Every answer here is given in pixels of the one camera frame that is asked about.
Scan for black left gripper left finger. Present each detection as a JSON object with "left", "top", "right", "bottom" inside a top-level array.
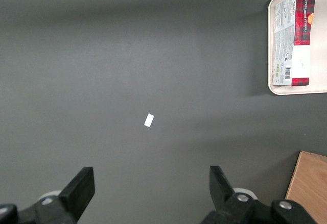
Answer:
[{"left": 35, "top": 166, "right": 96, "bottom": 224}]

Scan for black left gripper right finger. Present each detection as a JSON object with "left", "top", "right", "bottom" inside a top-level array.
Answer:
[{"left": 203, "top": 165, "right": 259, "bottom": 224}]

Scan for beige plastic tray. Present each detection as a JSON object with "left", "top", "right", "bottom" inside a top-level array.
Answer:
[{"left": 267, "top": 0, "right": 327, "bottom": 96}]

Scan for wooden two-drawer cabinet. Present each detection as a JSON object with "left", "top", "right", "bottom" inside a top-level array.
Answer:
[{"left": 284, "top": 150, "right": 327, "bottom": 224}]

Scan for small white paper piece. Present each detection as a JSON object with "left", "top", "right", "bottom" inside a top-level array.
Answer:
[{"left": 143, "top": 113, "right": 155, "bottom": 128}]

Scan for red tartan shortbread box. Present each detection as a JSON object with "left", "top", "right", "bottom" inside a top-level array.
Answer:
[{"left": 271, "top": 0, "right": 317, "bottom": 87}]

